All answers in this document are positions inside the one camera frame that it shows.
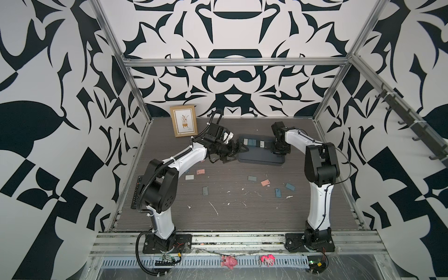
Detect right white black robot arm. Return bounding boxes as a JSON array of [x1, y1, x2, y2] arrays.
[[271, 121, 340, 243]]

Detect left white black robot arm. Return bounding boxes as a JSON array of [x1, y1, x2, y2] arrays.
[[135, 122, 249, 242]]

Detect black remote control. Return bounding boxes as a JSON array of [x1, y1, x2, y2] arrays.
[[130, 176, 143, 210]]

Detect wooden picture frame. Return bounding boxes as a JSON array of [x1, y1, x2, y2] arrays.
[[170, 105, 198, 138]]

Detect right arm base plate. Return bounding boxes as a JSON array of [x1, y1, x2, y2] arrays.
[[285, 231, 336, 253]]

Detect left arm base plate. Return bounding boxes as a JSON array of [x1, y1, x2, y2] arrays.
[[142, 233, 193, 254]]

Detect black corrugated cable hose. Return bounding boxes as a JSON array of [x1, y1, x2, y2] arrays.
[[135, 232, 165, 277]]

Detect wall hook rail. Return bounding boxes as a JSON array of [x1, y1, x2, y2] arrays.
[[375, 83, 448, 168]]

